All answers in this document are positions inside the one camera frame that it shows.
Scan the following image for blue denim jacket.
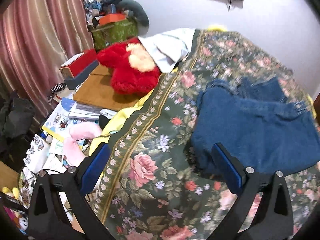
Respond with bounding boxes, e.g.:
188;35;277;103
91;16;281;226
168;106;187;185
191;77;319;176

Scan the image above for illustrated paper sheets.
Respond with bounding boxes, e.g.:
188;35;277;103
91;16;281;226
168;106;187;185
22;97;118;181

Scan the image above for pink plush toy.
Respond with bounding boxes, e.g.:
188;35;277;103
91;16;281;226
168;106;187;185
61;123;103;167

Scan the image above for floral bed cover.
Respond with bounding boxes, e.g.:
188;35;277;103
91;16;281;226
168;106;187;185
91;30;308;239

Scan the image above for brown wooden board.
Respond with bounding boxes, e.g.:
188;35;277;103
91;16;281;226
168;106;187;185
73;64;140;111

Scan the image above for dark blue long box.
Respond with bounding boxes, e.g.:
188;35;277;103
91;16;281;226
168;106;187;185
64;60;99;89

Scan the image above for red gift box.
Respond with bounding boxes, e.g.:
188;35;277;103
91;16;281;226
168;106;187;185
59;49;97;79

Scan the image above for red plush toy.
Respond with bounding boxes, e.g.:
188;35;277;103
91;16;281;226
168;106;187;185
97;37;161;96

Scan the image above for green storage box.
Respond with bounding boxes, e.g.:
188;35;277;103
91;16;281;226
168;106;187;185
89;20;138;50

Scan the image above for white pillow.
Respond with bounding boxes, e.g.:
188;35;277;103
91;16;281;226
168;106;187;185
138;28;196;73

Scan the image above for striped pink curtain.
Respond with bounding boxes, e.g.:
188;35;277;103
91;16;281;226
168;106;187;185
1;0;93;122

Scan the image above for orange box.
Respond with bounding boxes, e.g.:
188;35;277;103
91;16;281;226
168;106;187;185
99;13;126;25

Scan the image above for grey neck pillow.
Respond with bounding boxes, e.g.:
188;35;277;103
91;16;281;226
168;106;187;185
116;0;149;27

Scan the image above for clutter pile on box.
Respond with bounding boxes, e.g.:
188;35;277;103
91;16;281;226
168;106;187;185
83;0;122;27

